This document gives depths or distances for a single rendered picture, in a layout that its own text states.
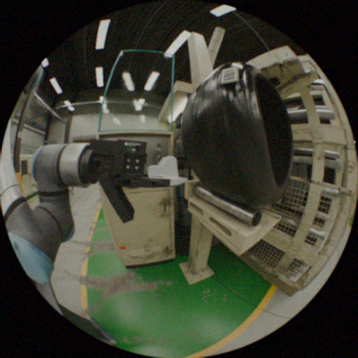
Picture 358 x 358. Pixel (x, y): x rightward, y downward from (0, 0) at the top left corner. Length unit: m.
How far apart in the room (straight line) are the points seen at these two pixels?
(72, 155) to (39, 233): 0.14
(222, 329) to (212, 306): 0.26
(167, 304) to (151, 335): 0.35
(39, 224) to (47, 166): 0.11
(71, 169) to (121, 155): 0.09
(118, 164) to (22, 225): 0.19
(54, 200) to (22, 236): 0.13
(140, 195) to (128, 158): 0.58
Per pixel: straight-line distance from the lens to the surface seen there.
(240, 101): 0.23
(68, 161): 0.22
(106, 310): 1.19
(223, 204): 0.37
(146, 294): 1.13
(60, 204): 0.28
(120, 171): 0.19
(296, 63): 0.86
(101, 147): 0.21
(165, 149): 0.80
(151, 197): 0.77
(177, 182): 0.21
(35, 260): 0.18
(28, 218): 0.21
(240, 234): 0.32
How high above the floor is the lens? 1.05
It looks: 9 degrees down
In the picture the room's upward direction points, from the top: straight up
